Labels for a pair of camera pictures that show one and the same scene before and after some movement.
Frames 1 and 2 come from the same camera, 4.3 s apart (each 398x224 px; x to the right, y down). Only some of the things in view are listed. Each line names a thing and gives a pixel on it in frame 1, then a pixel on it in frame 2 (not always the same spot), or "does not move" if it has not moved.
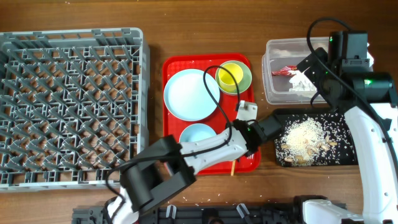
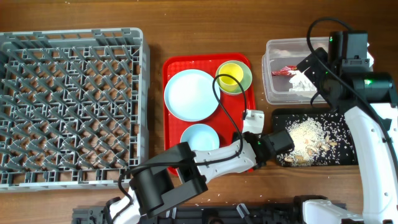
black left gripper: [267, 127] to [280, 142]
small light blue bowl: [194, 132] does not move
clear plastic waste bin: [283, 81] does not move
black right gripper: [313, 71] does not move
